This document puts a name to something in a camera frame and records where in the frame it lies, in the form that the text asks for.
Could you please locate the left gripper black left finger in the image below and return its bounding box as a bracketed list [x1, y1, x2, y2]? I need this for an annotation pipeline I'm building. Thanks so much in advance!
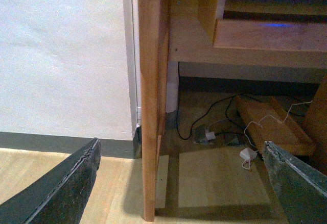
[1, 138, 101, 223]

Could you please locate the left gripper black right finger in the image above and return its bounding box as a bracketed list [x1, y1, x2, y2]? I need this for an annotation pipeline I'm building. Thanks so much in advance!
[262, 141, 326, 223]

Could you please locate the wooden pull-out keyboard tray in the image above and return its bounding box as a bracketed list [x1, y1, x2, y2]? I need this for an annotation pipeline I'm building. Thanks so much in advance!
[213, 19, 326, 52]

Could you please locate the white power adapter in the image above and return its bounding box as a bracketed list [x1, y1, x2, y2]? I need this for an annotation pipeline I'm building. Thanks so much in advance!
[239, 147, 258, 161]

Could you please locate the wooden plank on floor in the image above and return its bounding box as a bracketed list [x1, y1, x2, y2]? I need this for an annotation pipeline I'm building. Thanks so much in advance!
[236, 96, 316, 156]

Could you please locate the grey power strip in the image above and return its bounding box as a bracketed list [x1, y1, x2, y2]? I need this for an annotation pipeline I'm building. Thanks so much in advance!
[193, 125, 242, 145]

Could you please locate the white plug in strip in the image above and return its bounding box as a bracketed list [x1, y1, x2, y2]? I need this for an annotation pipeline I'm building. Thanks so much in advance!
[205, 131, 216, 141]

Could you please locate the wooden desk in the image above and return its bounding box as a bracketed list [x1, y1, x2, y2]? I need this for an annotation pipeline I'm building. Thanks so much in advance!
[130, 0, 327, 222]

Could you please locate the white charger cable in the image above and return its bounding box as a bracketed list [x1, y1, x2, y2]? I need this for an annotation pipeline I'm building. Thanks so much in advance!
[241, 99, 314, 171]

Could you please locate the black power cable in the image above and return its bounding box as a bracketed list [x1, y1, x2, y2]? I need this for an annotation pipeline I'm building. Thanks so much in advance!
[175, 94, 259, 148]

